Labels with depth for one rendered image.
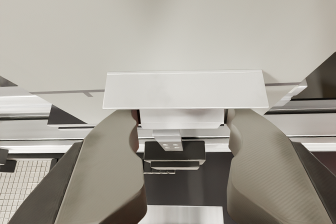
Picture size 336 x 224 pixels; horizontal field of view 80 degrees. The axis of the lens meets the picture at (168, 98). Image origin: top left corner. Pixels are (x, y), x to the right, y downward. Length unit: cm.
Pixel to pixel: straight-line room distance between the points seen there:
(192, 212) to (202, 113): 10
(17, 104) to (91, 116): 14
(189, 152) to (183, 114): 23
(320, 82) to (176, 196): 56
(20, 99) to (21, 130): 33
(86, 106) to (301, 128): 44
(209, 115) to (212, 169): 55
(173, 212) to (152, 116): 10
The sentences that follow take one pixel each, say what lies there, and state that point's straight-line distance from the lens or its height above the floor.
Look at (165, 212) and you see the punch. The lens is 23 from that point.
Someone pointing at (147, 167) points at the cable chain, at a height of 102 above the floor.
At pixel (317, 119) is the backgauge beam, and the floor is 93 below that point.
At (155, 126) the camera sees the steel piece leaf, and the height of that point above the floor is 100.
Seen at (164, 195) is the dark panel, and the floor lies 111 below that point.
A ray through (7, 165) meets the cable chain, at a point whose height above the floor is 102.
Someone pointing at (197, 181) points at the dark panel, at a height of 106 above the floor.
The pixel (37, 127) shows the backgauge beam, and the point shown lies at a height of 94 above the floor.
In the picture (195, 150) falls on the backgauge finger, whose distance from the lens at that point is 40.
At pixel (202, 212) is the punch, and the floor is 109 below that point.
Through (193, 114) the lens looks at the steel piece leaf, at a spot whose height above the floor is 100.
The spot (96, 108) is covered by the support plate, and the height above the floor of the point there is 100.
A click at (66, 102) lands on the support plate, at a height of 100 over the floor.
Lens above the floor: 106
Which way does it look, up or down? 22 degrees down
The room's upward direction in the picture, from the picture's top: 180 degrees counter-clockwise
